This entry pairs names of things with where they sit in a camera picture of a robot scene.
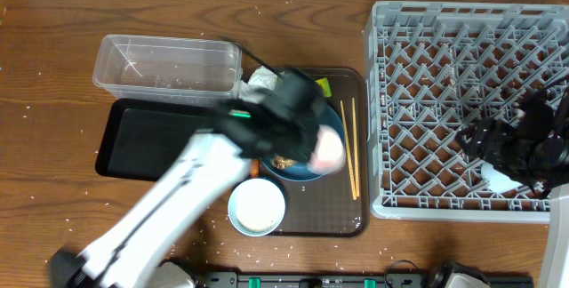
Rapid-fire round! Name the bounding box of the orange carrot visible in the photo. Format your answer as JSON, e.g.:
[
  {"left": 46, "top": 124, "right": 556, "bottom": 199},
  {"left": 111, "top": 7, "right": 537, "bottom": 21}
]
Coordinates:
[{"left": 250, "top": 159, "right": 260, "bottom": 179}]

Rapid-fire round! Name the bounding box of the yellow green snack wrapper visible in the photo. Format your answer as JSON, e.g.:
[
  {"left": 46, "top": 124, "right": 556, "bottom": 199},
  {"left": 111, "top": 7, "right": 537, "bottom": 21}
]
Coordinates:
[{"left": 316, "top": 77, "right": 333, "bottom": 98}]

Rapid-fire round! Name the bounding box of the light blue cup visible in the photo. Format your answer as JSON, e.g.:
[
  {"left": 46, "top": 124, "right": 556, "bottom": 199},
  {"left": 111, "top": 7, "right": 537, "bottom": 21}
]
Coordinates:
[{"left": 481, "top": 162, "right": 522, "bottom": 194}]

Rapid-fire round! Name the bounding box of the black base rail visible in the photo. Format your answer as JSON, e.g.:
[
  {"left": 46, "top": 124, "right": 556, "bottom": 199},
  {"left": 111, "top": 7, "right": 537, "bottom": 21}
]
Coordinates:
[{"left": 155, "top": 259, "right": 534, "bottom": 288}]

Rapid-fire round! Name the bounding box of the pink small cup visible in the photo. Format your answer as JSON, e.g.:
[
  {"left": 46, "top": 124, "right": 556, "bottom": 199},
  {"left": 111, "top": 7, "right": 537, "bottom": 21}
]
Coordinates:
[{"left": 307, "top": 125, "right": 345, "bottom": 175}]

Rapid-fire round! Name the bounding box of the clear plastic bin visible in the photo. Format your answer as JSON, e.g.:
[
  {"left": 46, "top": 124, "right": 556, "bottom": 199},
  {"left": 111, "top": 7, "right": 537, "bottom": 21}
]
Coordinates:
[{"left": 92, "top": 35, "right": 242, "bottom": 107}]

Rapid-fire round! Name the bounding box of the brown food scrap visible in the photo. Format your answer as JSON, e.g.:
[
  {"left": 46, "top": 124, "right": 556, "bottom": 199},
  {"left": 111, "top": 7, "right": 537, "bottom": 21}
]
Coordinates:
[{"left": 270, "top": 156, "right": 297, "bottom": 170}]

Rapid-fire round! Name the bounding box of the grey dishwasher rack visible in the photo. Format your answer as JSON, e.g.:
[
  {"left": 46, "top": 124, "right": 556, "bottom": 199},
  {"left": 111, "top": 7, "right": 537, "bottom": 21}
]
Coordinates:
[{"left": 364, "top": 1, "right": 568, "bottom": 224}]

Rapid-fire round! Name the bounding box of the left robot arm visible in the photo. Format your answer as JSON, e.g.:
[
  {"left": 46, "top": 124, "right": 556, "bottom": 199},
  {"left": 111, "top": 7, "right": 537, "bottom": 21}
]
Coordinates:
[{"left": 47, "top": 68, "right": 326, "bottom": 287}]

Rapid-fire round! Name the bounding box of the black tray bin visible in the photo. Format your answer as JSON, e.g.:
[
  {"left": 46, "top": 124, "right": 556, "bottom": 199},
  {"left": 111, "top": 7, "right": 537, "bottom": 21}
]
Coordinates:
[{"left": 95, "top": 99, "right": 214, "bottom": 181}]

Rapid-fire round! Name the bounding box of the white crumpled tissue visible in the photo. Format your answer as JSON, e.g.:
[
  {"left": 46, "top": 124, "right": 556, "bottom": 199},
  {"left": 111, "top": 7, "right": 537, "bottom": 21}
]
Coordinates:
[{"left": 238, "top": 67, "right": 279, "bottom": 104}]

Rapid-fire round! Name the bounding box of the blue plate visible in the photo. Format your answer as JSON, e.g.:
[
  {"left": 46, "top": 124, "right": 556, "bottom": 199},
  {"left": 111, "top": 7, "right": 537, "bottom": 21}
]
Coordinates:
[{"left": 261, "top": 106, "right": 346, "bottom": 181}]

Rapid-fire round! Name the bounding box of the light blue rice bowl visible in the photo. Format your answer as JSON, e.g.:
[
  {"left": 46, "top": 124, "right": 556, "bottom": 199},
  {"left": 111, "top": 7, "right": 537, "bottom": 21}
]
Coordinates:
[{"left": 228, "top": 178, "right": 286, "bottom": 237}]

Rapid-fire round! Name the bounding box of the brown serving tray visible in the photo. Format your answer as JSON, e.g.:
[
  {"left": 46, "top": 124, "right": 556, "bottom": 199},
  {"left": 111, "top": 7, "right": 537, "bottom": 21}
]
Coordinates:
[{"left": 260, "top": 68, "right": 370, "bottom": 237}]

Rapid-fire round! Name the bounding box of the left wooden chopstick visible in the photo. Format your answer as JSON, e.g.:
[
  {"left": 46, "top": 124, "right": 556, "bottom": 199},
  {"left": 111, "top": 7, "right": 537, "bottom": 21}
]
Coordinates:
[{"left": 340, "top": 100, "right": 357, "bottom": 201}]

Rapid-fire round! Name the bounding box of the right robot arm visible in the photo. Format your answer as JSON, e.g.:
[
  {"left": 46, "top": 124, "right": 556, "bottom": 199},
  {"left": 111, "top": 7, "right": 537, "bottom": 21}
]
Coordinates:
[{"left": 455, "top": 75, "right": 568, "bottom": 287}]

